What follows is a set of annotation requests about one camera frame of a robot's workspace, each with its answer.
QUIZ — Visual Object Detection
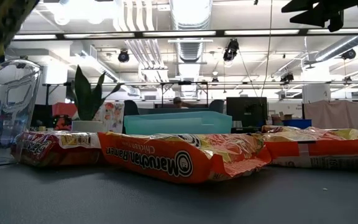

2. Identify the red beef ramen pack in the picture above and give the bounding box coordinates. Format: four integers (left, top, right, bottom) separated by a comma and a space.
10, 130, 106, 168

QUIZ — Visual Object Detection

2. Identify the ceiling light bar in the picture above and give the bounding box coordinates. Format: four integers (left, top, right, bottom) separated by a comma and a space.
12, 28, 358, 40

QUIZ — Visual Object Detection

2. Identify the beige hanging cloth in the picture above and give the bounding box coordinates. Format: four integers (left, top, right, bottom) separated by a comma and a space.
303, 99, 358, 131

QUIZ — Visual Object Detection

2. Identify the blue plastic crate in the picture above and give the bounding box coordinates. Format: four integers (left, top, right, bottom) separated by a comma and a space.
283, 119, 313, 130

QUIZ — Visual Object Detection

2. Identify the black computer monitor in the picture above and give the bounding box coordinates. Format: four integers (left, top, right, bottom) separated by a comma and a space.
226, 96, 269, 129

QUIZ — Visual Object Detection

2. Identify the large grey-blue plastic bin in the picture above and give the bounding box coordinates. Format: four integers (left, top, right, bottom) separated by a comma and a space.
122, 99, 226, 135

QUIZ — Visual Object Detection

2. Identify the person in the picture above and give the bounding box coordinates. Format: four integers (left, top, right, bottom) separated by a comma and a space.
172, 96, 198, 110

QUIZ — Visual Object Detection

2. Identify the small teal plastic bin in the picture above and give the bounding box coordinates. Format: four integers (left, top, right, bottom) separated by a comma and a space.
124, 111, 233, 136

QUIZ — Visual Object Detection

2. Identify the floral patterned cloth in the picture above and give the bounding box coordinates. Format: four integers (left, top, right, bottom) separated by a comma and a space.
92, 101, 126, 134

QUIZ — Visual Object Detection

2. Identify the grey-blue table mat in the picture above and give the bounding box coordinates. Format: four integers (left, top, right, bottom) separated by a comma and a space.
0, 161, 358, 224

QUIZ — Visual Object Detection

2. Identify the snake plant in white pot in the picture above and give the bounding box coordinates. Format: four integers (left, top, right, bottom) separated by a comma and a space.
70, 64, 124, 133

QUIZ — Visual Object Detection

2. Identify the red box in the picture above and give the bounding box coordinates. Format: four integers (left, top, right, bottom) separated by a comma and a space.
52, 102, 78, 118

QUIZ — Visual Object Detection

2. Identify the clear plastic bin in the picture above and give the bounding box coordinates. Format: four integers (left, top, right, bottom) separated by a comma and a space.
0, 58, 43, 168

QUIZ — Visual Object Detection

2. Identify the silver ceiling air duct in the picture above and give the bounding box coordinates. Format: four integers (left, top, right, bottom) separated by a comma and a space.
168, 0, 213, 65

